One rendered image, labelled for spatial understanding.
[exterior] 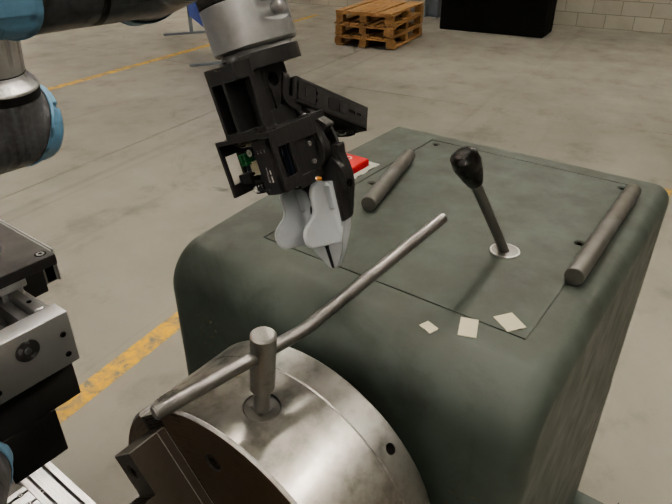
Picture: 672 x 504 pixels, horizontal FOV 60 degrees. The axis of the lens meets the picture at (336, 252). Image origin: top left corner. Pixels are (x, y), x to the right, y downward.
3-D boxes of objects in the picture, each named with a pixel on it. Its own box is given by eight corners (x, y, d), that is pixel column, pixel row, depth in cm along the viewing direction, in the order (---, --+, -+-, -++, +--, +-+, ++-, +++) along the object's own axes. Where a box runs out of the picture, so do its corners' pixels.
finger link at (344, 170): (316, 223, 57) (289, 137, 54) (327, 217, 58) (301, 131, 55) (354, 221, 54) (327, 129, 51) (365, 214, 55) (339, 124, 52)
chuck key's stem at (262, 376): (259, 443, 52) (260, 346, 46) (244, 428, 54) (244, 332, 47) (278, 430, 54) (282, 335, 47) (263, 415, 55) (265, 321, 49)
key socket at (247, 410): (258, 450, 52) (258, 429, 50) (236, 427, 54) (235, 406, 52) (287, 430, 54) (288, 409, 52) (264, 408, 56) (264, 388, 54)
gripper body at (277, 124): (234, 205, 54) (187, 73, 50) (294, 175, 60) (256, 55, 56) (293, 199, 49) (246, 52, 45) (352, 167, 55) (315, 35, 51)
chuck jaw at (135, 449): (224, 496, 61) (163, 400, 61) (248, 495, 58) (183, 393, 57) (136, 580, 54) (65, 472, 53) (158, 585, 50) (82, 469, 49)
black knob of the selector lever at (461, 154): (458, 179, 66) (463, 138, 63) (485, 186, 64) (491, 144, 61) (441, 191, 63) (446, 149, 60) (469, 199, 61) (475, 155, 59)
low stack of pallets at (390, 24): (369, 29, 883) (370, -2, 860) (423, 34, 850) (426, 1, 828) (332, 44, 786) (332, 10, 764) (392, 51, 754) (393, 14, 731)
